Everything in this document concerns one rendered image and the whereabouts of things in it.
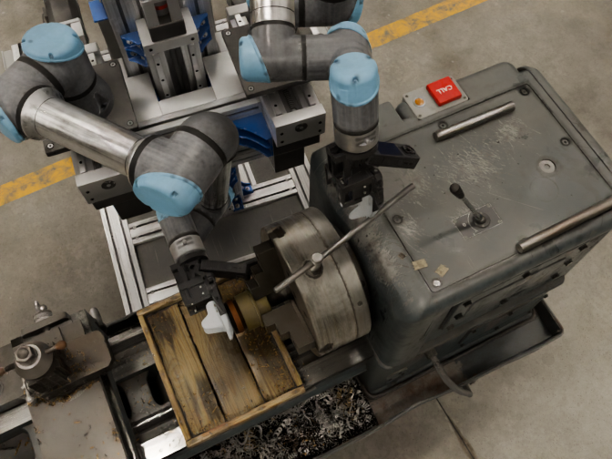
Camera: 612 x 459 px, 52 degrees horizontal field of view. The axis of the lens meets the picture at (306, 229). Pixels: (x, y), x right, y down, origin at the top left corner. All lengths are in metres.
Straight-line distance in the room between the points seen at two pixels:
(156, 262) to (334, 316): 1.27
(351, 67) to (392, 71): 2.20
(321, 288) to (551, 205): 0.51
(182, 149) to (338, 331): 0.48
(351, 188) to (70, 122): 0.58
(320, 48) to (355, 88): 0.13
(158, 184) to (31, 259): 1.73
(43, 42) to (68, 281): 1.45
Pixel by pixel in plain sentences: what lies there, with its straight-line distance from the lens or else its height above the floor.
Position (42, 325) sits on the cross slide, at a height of 0.97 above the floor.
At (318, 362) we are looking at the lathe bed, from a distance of 1.58.
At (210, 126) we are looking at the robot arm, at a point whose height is 1.42.
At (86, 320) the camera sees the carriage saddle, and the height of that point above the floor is 0.93.
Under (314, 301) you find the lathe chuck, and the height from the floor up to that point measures 1.21.
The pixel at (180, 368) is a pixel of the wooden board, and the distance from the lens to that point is 1.59.
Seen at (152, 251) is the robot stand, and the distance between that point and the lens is 2.46.
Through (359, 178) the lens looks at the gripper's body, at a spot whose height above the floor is 1.46.
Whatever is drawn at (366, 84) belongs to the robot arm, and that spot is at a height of 1.66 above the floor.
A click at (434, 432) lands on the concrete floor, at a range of 2.47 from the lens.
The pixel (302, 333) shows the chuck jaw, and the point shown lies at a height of 1.11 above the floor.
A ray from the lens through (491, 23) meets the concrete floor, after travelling 3.49.
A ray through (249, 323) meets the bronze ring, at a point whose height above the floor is 1.10.
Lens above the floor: 2.40
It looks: 64 degrees down
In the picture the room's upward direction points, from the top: 1 degrees clockwise
